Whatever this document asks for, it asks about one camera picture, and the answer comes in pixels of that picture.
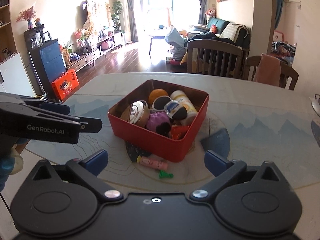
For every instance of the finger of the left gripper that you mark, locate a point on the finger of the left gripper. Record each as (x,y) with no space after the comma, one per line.
(55,107)
(88,124)

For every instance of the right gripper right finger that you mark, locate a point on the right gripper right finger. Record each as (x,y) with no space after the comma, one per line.
(226,173)

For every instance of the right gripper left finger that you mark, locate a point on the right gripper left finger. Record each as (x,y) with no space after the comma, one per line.
(84,172)

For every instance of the round gold metal tin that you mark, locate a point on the round gold metal tin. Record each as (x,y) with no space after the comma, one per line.
(137,113)

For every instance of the white yellow pill bottle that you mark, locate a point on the white yellow pill bottle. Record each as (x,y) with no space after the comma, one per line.
(182,98)

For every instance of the purple sheep toy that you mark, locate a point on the purple sheep toy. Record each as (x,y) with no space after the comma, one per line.
(159,123)

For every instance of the orange mandarin fruit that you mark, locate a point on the orange mandarin fruit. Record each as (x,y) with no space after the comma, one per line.
(156,93)

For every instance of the orange gift box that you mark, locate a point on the orange gift box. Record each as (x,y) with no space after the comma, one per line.
(65,84)

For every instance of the white cabinet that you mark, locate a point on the white cabinet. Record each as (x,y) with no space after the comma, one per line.
(14,77)

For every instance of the dark blue cabinet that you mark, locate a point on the dark blue cabinet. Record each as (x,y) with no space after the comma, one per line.
(45,57)

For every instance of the pink tube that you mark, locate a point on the pink tube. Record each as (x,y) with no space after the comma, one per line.
(152,163)

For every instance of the green cap piece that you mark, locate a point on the green cap piece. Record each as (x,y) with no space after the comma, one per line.
(165,175)

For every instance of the red square metal tin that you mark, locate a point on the red square metal tin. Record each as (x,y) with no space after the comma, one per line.
(172,148)

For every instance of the wooden tv console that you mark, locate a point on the wooden tv console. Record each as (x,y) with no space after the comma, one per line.
(89,54)

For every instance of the pink towel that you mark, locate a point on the pink towel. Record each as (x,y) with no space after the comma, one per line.
(268,71)

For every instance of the wooden chair with towel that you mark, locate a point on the wooden chair with towel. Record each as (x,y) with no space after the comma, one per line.
(288,74)

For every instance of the grey desk lamp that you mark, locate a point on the grey desk lamp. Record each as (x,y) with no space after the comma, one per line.
(315,103)

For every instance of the wooden dining chair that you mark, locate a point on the wooden dining chair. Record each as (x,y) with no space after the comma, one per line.
(215,58)

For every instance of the light blue bag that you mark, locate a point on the light blue bag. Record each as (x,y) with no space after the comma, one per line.
(174,39)

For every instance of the dark green sofa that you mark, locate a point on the dark green sofa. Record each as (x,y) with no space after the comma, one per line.
(238,33)

